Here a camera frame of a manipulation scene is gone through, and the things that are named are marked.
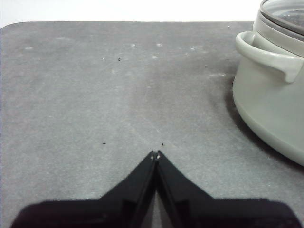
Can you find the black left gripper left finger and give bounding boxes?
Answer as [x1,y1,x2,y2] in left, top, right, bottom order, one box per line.
[10,150,158,228]

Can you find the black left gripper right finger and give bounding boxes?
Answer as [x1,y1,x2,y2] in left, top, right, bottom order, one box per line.
[157,150,300,228]

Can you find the pale green electric cooking pot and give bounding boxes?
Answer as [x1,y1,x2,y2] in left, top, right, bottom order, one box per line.
[232,0,304,167]

